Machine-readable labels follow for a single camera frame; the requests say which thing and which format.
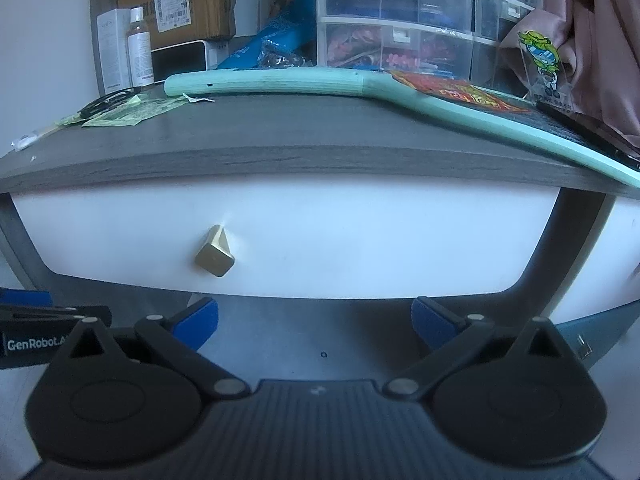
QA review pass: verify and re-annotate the green printed packet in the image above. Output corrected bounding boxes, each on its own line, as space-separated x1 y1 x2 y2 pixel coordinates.
80 95 189 129
52 93 146 127

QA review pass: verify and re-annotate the white drawer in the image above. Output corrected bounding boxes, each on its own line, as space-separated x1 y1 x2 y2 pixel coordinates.
10 179 564 299

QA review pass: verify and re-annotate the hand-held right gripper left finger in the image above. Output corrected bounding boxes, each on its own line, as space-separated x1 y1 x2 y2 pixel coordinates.
50 297 251 404

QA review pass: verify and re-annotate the clear acrylic cartoon charm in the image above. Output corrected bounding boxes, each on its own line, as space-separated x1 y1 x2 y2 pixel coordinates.
517 30 576 111

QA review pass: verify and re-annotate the mint green electric fly swatter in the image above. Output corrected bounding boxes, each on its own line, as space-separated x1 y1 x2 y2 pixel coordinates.
164 66 640 189

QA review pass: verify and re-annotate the white device with black screen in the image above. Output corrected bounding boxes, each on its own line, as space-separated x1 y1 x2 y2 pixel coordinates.
150 39 231 83

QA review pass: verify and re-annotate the black slim object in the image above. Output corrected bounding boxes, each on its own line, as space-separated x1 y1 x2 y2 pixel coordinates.
78 87 144 115

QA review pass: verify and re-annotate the gold drawer knob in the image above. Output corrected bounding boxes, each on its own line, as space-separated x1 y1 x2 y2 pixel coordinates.
194 224 236 277

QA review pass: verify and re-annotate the clear plastic drawer organizer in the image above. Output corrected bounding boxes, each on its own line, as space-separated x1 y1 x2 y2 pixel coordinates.
315 0 544 86

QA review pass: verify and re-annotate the blue plastic bag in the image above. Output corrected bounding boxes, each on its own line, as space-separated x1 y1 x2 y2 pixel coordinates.
217 0 319 71

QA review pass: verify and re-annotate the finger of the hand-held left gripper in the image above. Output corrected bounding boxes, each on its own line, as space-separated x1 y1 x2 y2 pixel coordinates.
0 287 114 331

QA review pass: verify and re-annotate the grey wooden cabinet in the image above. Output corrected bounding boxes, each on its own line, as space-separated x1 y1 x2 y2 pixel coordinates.
0 79 640 356

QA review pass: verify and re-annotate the clear plastic bottle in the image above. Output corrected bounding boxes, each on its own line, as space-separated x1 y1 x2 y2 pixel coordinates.
126 6 155 87

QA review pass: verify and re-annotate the dark patterned pouch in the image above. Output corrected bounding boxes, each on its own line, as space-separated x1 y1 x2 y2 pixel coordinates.
255 40 314 69

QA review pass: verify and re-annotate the tall white carton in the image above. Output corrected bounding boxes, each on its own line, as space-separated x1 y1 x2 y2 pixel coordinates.
96 8 134 90

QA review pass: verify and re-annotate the pink satin cloth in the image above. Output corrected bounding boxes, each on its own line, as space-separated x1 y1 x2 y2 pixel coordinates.
500 0 640 149

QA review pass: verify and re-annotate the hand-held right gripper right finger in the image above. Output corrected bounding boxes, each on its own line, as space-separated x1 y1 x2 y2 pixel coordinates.
382 296 577 404

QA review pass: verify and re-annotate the red snack packet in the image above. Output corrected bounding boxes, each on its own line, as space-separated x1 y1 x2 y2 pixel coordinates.
390 70 532 115

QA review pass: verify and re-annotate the black flat device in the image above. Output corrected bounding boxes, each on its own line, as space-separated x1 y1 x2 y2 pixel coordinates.
535 100 640 171

